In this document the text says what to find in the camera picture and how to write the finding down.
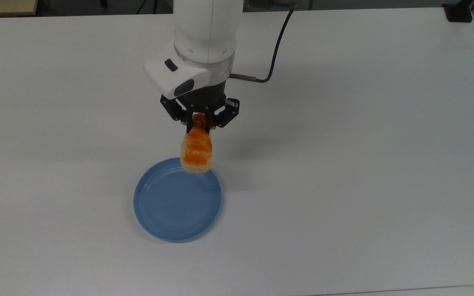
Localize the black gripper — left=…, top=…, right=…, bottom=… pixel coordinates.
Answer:
left=160, top=81, right=241, bottom=129

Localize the bread with orange topping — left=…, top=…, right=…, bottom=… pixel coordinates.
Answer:
left=179, top=114, right=214, bottom=174

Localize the blue round plate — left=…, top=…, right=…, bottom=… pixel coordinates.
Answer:
left=133, top=157, right=223, bottom=243

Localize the beige wooden board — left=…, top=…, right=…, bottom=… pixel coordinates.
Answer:
left=0, top=0, right=39, bottom=18

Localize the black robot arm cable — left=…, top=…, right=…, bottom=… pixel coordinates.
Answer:
left=230, top=4, right=297, bottom=83

